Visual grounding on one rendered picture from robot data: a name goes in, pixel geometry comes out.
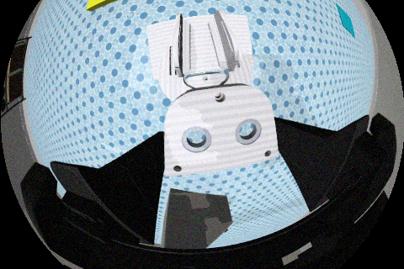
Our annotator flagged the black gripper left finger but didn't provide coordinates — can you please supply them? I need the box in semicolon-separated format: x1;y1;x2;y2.
50;131;165;245

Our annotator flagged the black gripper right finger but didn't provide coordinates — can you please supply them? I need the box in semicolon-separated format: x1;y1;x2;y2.
274;114;369;212

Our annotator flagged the teal flat rectangular plate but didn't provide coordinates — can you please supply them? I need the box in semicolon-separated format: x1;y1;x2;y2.
336;3;356;38

